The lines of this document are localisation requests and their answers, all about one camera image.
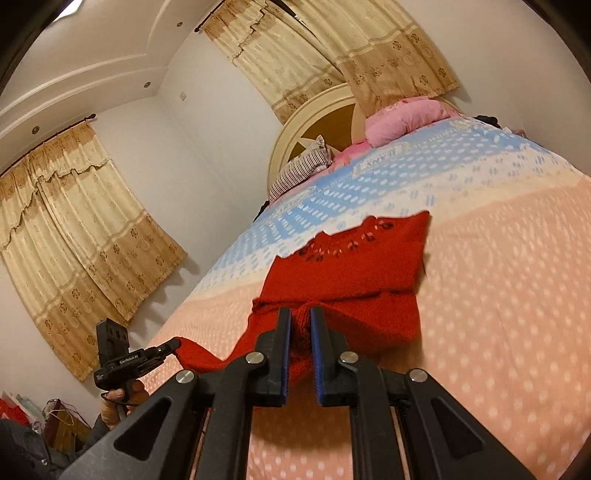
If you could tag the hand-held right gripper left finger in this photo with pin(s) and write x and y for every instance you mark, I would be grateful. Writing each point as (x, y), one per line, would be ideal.
(278, 364)

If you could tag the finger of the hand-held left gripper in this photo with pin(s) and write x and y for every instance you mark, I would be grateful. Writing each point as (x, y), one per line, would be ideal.
(166, 352)

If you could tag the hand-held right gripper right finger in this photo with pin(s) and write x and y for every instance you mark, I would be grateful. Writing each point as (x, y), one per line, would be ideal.
(322, 364)

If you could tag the red embroidered knit sweater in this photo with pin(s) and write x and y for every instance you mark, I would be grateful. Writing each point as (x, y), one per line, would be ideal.
(351, 277)

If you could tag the person's left forearm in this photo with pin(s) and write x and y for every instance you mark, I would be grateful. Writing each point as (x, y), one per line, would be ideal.
(98, 434)

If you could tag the person's left hand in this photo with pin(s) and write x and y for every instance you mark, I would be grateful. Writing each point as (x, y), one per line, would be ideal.
(113, 410)

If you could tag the pale paper bag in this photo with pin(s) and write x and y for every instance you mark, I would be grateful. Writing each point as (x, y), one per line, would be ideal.
(30, 408)

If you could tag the red bag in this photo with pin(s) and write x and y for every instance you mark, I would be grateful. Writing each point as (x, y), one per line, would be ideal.
(10, 410)

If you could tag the beige patterned curtain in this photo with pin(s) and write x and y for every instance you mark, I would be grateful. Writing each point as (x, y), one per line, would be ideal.
(83, 249)
(388, 46)
(272, 60)

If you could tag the person's dark jacket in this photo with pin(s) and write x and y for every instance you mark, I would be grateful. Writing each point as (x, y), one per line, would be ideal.
(25, 452)

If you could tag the polka dot bed sheet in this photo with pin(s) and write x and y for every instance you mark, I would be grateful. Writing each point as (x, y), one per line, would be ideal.
(485, 300)

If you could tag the striped pillow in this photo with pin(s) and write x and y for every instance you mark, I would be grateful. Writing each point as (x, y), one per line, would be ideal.
(295, 170)

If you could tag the pink floral blanket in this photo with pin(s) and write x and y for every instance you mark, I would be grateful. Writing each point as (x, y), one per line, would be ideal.
(348, 154)

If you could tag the cream wooden headboard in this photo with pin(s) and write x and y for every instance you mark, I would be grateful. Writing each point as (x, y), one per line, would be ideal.
(332, 117)

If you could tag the dark curtain rod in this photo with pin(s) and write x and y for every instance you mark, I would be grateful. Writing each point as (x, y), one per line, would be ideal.
(88, 116)

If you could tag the pink pillow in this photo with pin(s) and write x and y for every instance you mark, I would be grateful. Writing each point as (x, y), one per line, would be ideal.
(401, 122)

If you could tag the dark cloth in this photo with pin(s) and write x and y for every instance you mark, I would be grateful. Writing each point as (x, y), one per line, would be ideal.
(489, 121)

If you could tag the bright ceiling light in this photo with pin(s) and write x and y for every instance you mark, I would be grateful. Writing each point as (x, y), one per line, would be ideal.
(71, 5)

